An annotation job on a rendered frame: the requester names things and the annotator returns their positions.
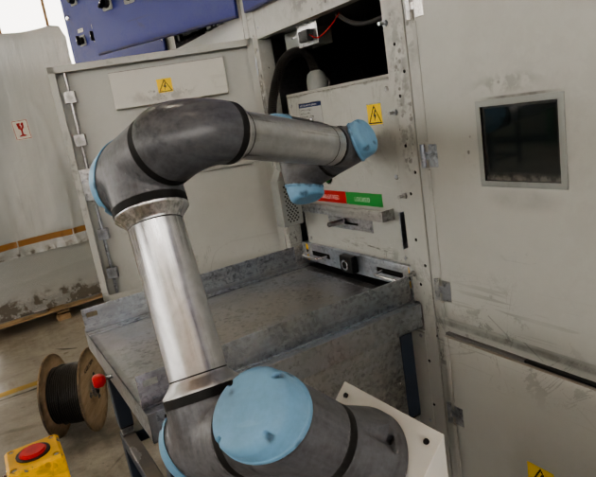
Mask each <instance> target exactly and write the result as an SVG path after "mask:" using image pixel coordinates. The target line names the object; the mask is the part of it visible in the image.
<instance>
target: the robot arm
mask: <svg viewBox="0 0 596 477"><path fill-rule="evenodd" d="M376 151H377V137H376V134H375V132H374V131H373V129H372V128H371V126H370V125H369V124H368V123H367V122H365V121H364V120H362V119H356V120H354V121H352V122H351V123H347V124H346V126H338V127H336V126H330V125H328V124H324V123H323V122H319V121H313V118H312V117H310V118H309V119H305V118H301V117H297V116H292V115H288V114H270V115H265V114H260V113H255V112H249V111H246V110H245V109H244V107H243V106H241V105H240V104H238V103H236V102H233V101H228V100H222V99H215V98H181V99H174V100H169V101H165V102H161V103H158V104H155V105H153V106H151V107H149V108H147V109H146V110H145V111H144V112H143V113H141V114H140V115H139V116H138V117H137V118H136V119H135V120H134V121H133V122H132V123H131V124H130V125H129V126H128V127H127V128H126V129H125V130H124V131H123V132H121V133H120V134H119V135H118V136H117V137H116V138H115V139H114V140H112V141H110V142H109V143H108V144H106V145H105V146H104V147H103V148H102V149H101V151H100V152H99V154H98V155H97V157H96V158H95V160H94V161H93V163H92V165H91V167H90V171H89V186H90V190H91V193H92V195H93V197H94V199H95V201H96V203H97V204H98V206H102V207H103V208H104V209H105V210H104V211H105V212H106V213H107V214H109V215H111V216H113V219H114V224H115V225H117V226H118V227H120V228H122V229H124V230H126V231H127V232H128V235H129V238H130V242H131V247H132V251H133V254H134V258H135V262H136V265H137V269H138V273H139V275H140V279H141V283H142V286H143V290H144V294H145V296H146V300H147V303H148V307H149V313H150V317H151V321H152V323H153V327H154V331H155V334H156V338H157V342H158V345H159V348H160V352H161V355H162V359H163V362H164V366H165V370H166V372H167V379H168V382H169V387H168V390H167V393H166V395H165V397H164V398H163V403H164V407H165V411H166V415H167V417H166V418H165V420H164V422H163V424H162V426H163V427H162V430H161V431H160V432H159V450H160V454H161V457H162V459H163V462H164V464H165V466H166V467H167V469H168V470H169V472H170V473H171V474H172V475H173V476H174V477H271V476H276V477H406V474H407V469H408V462H409V452H408V444H407V440H406V436H405V434H404V432H403V430H402V428H401V427H400V425H399V424H398V422H397V421H396V420H395V419H394V418H393V417H391V416H390V415H388V414H386V413H384V412H383V411H381V410H379V409H377V408H374V407H370V406H359V405H344V404H342V403H340V402H338V401H337V400H335V399H334V398H332V397H329V396H327V395H325V394H323V393H322V392H320V391H318V390H316V389H314V388H312V387H311V386H309V385H307V384H305V383H303V382H301V381H300V380H299V379H298V378H296V377H295V376H293V375H292V374H290V373H288V372H285V371H281V370H277V369H275V368H272V367H268V366H257V367H253V368H250V369H248V370H245V371H244V372H242V373H240V374H238V373H237V372H236V371H234V370H232V369H230V368H229V367H228V366H227V365H226V361H225V359H224V355H223V352H222V349H221V345H220V342H219V336H218V333H217V330H216V327H215V324H214V320H213V317H212V313H211V310H210V308H209V304H208V301H207V298H206V294H205V291H204V287H203V284H202V279H201V276H200V273H199V269H198V266H197V262H196V259H195V257H194V253H193V250H192V246H191V243H190V240H189V236H188V234H187V231H186V227H185V224H184V213H185V212H186V210H187V208H188V207H189V201H188V199H187V196H186V192H185V189H184V183H185V182H187V181H188V180H189V179H190V178H192V177H193V176H194V175H196V174H197V173H199V172H200V171H203V170H205V169H207V168H210V167H213V166H216V165H233V164H235V163H237V162H239V161H240V160H241V159H243V160H256V161H269V162H279V165H280V168H281V171H282V175H283V178H284V182H285V188H286V190H287V192H288V195H289V199H290V200H291V202H292V203H295V204H308V203H313V202H316V201H318V200H320V199H321V198H322V197H323V195H324V185H323V183H325V182H327V181H329V180H330V179H332V178H334V177H336V176H337V175H339V174H340V173H342V172H344V171H346V170H347V169H349V168H351V167H352V166H354V165H356V164H358V163H359V162H361V161H362V162H363V161H365V159H366V158H368V157H369V156H371V155H372V154H375V152H376Z"/></svg>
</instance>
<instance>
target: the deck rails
mask: <svg viewBox="0 0 596 477"><path fill-rule="evenodd" d="M299 269H302V267H299V266H297V265H296V259H295V254H294V247H290V248H287V249H284V250H281V251H277V252H274V253H271V254H267V255H264V256H259V257H256V258H252V259H249V260H246V261H242V262H239V263H237V264H233V265H230V266H226V267H223V268H220V269H216V270H214V271H211V272H207V273H204V274H200V276H201V279H202V284H203V287H204V291H205V294H206V298H207V299H208V298H211V297H214V296H217V295H220V294H223V293H226V292H230V291H233V290H237V289H240V288H243V287H246V286H249V285H252V284H254V283H257V282H260V281H264V280H267V279H270V278H273V277H276V276H278V275H281V274H286V273H289V272H293V271H296V270H299ZM411 303H413V301H412V296H411V288H410V279H409V278H408V277H407V276H405V277H402V278H399V279H397V280H395V281H392V282H389V283H387V284H384V285H381V286H379V287H376V288H373V289H371V290H369V291H364V292H362V293H359V294H356V295H354V296H351V297H348V298H345V299H343V300H341V301H338V302H336V303H333V304H330V305H327V306H325V307H322V308H319V309H315V310H313V311H310V312H308V313H305V314H302V315H300V316H297V317H294V318H291V319H289V320H287V321H284V322H282V323H279V324H276V325H274V326H271V327H266V328H264V329H261V330H258V331H257V332H254V333H251V334H248V335H246V336H243V337H240V338H238V339H235V340H233V341H230V342H228V343H225V344H221V349H222V352H223V355H224V359H225V361H226V365H227V366H228V367H229V368H230V369H232V370H234V371H236V372H237V373H240V372H242V371H245V370H247V369H250V368H252V367H255V366H257V365H260V364H261V363H264V362H268V361H270V360H273V359H275V358H278V357H280V356H283V355H285V354H288V353H290V352H292V351H294V350H297V349H299V348H301V347H304V346H306V345H310V344H313V343H315V342H318V341H320V340H322V339H324V338H327V337H329V336H332V335H334V334H337V333H339V332H342V331H344V330H347V329H348V328H351V327H355V326H357V325H360V324H362V323H365V322H367V321H370V320H372V319H375V318H377V317H378V316H381V315H383V314H386V313H388V312H391V311H393V310H396V309H400V308H402V307H405V306H407V305H409V304H411ZM94 310H96V311H97V315H95V316H91V317H88V318H87V316H86V313H88V312H91V311H94ZM80 311H81V315H82V318H83V322H84V325H85V329H86V333H87V334H88V336H89V337H90V336H93V335H96V334H99V333H102V332H105V331H108V330H111V329H114V328H117V327H122V326H125V325H128V324H131V323H134V322H137V321H140V320H143V319H146V318H149V317H150V313H149V307H148V303H147V300H146V296H145V294H144V292H143V291H141V292H138V293H135V294H132V295H128V296H125V297H121V298H118V299H115V300H112V301H109V302H106V303H102V304H99V305H96V306H92V307H90V308H86V309H81V310H80ZM156 376H157V380H158V382H156V383H153V384H151V385H149V386H146V387H143V383H142V381H143V380H148V379H150V378H153V377H156ZM134 378H135V382H136V386H137V390H138V394H139V397H140V401H138V404H139V406H140V407H141V408H142V410H143V411H146V410H148V409H150V408H153V407H155V406H158V405H160V404H163V398H164V397H165V395H166V393H167V390H168V387H169V382H168V379H167V372H166V370H165V366H161V367H159V368H156V369H153V370H151V371H148V372H146V373H143V374H141V375H138V376H135V377H134Z"/></svg>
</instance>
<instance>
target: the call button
mask: <svg viewBox="0 0 596 477"><path fill-rule="evenodd" d="M45 450H46V444H43V443H36V444H32V445H30V446H28V447H26V448H24V449H23V450H22V451H21V453H20V454H19V459H21V460H28V459H32V458H35V457H37V456H39V455H40V454H42V453H43V452H44V451H45Z"/></svg>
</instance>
